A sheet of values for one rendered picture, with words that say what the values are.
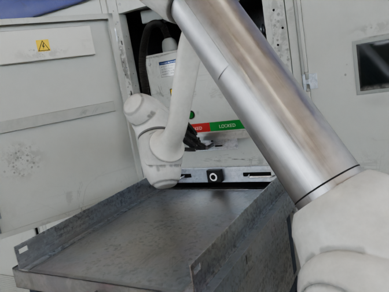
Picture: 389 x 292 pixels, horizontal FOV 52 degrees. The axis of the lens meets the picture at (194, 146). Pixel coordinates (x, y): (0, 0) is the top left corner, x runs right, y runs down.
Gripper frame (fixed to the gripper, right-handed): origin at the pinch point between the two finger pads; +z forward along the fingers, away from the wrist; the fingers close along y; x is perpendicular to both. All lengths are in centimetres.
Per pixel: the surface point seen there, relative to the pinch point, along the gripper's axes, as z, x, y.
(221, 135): 1.5, 8.5, -3.7
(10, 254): 30, -133, 48
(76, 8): -27, -49, -54
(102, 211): -18.5, -25.6, 28.0
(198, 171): 11.3, -5.6, 7.3
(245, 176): 12.3, 14.2, 9.5
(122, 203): -8.4, -25.5, 23.5
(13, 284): 41, -138, 65
